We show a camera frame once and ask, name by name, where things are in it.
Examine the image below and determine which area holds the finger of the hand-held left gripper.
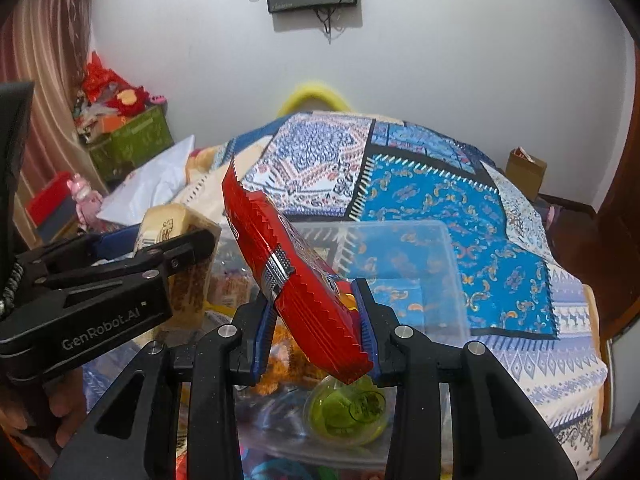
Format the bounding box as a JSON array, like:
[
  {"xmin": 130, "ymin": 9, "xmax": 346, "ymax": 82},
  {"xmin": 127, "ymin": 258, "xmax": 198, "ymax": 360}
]
[
  {"xmin": 45, "ymin": 229, "xmax": 217, "ymax": 306},
  {"xmin": 14, "ymin": 225, "xmax": 146, "ymax": 281}
]

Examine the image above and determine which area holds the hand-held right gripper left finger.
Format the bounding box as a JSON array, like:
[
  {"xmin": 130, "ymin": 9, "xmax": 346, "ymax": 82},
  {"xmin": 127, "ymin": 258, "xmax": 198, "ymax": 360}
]
[{"xmin": 50, "ymin": 300, "xmax": 276, "ymax": 480}]

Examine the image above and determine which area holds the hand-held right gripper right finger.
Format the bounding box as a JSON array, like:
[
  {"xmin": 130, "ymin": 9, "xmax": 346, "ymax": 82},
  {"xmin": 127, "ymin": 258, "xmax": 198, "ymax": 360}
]
[{"xmin": 350, "ymin": 277, "xmax": 578, "ymax": 480}]

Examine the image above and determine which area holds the beige snack packet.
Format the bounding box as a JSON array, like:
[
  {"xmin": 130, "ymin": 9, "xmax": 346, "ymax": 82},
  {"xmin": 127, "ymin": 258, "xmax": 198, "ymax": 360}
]
[{"xmin": 136, "ymin": 204, "xmax": 223, "ymax": 321}]

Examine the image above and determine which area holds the clear bread packet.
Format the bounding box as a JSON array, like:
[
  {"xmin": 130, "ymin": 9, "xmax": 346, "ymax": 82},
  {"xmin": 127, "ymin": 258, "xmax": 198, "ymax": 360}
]
[{"xmin": 210, "ymin": 267, "xmax": 256, "ymax": 307}]

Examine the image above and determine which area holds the red zigzag-edged snack packet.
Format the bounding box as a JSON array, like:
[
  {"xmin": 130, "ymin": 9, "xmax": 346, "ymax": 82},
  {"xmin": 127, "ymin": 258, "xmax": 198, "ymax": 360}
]
[{"xmin": 221, "ymin": 157, "xmax": 375, "ymax": 386}]

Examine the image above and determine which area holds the clear plastic container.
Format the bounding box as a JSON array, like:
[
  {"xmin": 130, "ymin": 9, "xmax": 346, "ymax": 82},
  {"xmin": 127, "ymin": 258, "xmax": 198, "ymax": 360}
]
[{"xmin": 207, "ymin": 219, "xmax": 471, "ymax": 468}]

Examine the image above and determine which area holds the green jelly cup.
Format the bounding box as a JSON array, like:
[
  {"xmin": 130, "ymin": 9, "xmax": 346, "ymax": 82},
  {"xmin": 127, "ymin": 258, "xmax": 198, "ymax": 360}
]
[{"xmin": 302, "ymin": 375, "xmax": 391, "ymax": 446}]

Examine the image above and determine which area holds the person's left hand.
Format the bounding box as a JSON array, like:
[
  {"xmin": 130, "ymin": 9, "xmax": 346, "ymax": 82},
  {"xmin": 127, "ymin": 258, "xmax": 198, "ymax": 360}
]
[{"xmin": 0, "ymin": 390, "xmax": 88, "ymax": 461}]

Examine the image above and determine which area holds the pink toy figure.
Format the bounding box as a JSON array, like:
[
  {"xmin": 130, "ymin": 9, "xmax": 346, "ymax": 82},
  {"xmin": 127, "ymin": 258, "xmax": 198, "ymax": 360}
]
[{"xmin": 67, "ymin": 172, "xmax": 104, "ymax": 226}]

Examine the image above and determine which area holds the red box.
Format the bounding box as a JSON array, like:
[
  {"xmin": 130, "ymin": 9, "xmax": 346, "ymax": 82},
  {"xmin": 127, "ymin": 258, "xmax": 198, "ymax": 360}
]
[{"xmin": 25, "ymin": 172, "xmax": 76, "ymax": 244}]

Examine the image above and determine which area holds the white pillow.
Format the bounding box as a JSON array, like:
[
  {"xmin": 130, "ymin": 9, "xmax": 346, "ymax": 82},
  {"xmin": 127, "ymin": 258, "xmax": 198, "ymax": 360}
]
[{"xmin": 97, "ymin": 135, "xmax": 196, "ymax": 226}]

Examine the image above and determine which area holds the green storage box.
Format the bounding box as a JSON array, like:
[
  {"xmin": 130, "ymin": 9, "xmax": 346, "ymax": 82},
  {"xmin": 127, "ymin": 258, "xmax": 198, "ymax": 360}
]
[{"xmin": 87, "ymin": 105, "xmax": 175, "ymax": 187}]

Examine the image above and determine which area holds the patchwork printed blanket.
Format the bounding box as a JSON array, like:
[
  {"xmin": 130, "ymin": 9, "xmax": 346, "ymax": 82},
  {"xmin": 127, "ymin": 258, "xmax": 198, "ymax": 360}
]
[{"xmin": 100, "ymin": 110, "xmax": 609, "ymax": 480}]

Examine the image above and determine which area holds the pile of red plush toys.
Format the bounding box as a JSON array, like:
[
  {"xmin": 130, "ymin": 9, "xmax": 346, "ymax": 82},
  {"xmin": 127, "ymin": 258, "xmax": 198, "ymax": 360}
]
[{"xmin": 75, "ymin": 52, "xmax": 167, "ymax": 132}]

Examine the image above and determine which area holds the brown striped curtain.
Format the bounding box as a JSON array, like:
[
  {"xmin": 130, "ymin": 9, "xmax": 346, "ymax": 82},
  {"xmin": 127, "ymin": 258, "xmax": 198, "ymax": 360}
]
[{"xmin": 0, "ymin": 0, "xmax": 101, "ymax": 241}]

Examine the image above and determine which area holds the small cardboard box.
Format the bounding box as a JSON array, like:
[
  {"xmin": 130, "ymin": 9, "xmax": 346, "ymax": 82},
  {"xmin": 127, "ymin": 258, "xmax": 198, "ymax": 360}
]
[{"xmin": 506, "ymin": 146, "xmax": 549, "ymax": 202}]

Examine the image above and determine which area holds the yellow hoop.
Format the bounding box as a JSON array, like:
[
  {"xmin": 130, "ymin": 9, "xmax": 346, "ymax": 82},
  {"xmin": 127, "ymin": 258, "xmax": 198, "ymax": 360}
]
[{"xmin": 277, "ymin": 80, "xmax": 353, "ymax": 117}]

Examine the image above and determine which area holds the wooden door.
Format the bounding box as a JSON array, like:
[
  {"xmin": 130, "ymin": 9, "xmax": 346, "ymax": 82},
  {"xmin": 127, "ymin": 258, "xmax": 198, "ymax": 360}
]
[{"xmin": 592, "ymin": 35, "xmax": 640, "ymax": 271}]

